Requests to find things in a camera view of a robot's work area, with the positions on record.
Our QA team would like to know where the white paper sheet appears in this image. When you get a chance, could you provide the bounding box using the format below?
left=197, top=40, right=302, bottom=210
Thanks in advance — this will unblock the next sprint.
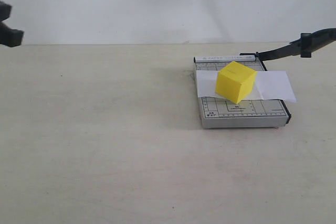
left=195, top=70, right=297, bottom=103

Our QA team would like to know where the yellow foam cube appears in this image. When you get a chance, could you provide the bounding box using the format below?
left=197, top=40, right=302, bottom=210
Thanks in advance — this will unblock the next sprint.
left=215, top=61, right=257, bottom=104

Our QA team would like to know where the grey paper cutter base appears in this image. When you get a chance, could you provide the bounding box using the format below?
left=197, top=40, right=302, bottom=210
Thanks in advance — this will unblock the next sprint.
left=194, top=53, right=291, bottom=129

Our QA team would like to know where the black cutter blade arm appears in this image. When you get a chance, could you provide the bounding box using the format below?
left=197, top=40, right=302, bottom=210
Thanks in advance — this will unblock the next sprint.
left=255, top=28, right=335, bottom=61

